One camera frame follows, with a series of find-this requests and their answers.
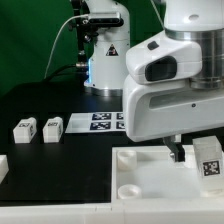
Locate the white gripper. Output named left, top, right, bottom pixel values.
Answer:
left=123, top=76, right=224, bottom=162

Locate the white square tabletop tray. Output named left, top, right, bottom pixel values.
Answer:
left=112, top=145, right=224, bottom=201

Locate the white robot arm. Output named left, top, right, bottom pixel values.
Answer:
left=84, top=0, right=224, bottom=162

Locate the white front fence bar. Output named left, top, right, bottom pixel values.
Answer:
left=0, top=200, right=224, bottom=224

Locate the white sheet with fiducial tags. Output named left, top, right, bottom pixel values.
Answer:
left=66, top=112, right=125, bottom=134

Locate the white block left edge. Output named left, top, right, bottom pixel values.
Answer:
left=0, top=155, right=9, bottom=184

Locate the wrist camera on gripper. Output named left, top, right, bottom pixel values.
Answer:
left=126, top=31, right=202, bottom=85

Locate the black cable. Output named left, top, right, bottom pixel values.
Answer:
left=41, top=63, right=89, bottom=84

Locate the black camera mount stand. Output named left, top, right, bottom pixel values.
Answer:
left=69, top=0, right=97, bottom=81

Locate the white cable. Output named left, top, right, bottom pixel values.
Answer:
left=43, top=13, right=90, bottom=80

